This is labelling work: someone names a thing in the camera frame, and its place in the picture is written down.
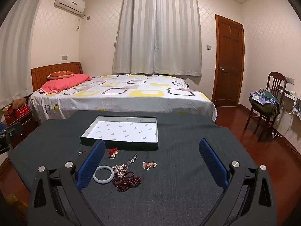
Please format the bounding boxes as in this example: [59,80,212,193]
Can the red box with white label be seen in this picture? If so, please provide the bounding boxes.
[13,105,31,118]

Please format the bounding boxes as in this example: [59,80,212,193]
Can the red and gold box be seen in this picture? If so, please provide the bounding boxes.
[1,105,14,116]

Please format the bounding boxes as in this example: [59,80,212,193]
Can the pile of clothes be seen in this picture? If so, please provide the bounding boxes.
[249,89,280,120]

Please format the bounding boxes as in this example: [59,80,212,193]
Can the white desk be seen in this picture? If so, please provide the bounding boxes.
[275,91,301,137]

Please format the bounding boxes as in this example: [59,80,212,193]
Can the white jade bangle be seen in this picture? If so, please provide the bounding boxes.
[93,165,115,184]

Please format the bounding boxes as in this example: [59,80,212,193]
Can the white striped curtain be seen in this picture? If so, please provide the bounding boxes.
[153,0,203,77]
[112,0,157,75]

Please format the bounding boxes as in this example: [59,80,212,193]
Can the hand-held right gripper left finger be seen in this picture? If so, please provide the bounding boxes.
[28,140,106,226]

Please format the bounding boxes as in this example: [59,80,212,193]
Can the dark red bead necklace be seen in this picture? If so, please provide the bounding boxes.
[112,171,142,193]

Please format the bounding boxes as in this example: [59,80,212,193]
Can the brown wooden door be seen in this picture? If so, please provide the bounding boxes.
[211,14,245,107]

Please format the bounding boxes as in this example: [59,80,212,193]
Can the pearl crystal hair ornament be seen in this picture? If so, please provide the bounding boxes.
[112,160,131,178]

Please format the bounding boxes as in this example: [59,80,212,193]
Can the wooden bed headboard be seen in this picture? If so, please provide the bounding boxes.
[31,62,83,92]

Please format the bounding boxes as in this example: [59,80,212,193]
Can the bed with patterned sheet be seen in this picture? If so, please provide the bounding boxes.
[28,74,218,125]

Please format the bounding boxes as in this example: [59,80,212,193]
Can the air conditioner cord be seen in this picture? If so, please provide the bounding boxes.
[76,14,85,31]

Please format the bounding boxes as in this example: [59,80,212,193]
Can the dark wooden chair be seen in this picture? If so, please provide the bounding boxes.
[244,72,287,143]

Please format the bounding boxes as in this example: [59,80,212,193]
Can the white cables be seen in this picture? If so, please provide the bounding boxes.
[272,104,301,137]

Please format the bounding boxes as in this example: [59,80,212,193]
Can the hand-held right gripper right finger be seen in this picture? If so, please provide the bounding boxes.
[199,138,278,226]

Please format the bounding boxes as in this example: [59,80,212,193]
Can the brown teddy bear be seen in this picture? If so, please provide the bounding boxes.
[11,97,27,110]

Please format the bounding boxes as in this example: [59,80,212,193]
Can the orange pillow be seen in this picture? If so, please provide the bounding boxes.
[46,71,75,80]

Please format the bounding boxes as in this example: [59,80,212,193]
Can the green box with white inside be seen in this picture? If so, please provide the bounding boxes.
[79,115,159,151]

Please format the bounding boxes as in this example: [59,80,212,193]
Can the dark red nightstand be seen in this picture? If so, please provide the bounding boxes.
[5,109,39,149]

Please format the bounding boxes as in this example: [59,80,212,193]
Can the pink pillow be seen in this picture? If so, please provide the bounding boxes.
[38,73,93,94]

